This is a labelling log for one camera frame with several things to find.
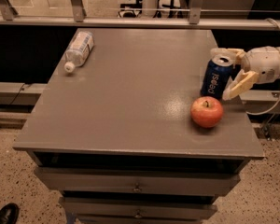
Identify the grey drawer cabinet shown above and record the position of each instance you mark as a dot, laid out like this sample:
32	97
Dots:
127	108

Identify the lower grey drawer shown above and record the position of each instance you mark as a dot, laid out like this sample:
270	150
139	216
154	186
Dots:
137	209

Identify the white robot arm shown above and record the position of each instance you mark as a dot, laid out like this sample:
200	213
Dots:
258	66

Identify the blue pepsi can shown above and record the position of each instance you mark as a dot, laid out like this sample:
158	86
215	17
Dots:
216	76

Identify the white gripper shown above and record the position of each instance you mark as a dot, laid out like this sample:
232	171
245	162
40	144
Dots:
260	64

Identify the black office chair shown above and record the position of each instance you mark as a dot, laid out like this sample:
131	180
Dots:
150	9

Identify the grey drawer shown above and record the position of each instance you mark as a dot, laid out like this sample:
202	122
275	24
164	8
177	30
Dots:
137	209
137	182

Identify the black leather shoe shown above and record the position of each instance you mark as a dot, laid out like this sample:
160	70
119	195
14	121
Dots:
9	214

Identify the clear plastic water bottle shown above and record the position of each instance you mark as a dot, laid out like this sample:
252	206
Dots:
78	51

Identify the red apple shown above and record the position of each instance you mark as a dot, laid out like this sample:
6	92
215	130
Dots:
206	111

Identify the metal railing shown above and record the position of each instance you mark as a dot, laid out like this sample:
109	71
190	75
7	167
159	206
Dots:
197	14

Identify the upper grey drawer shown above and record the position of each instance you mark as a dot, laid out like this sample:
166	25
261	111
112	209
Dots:
137	182

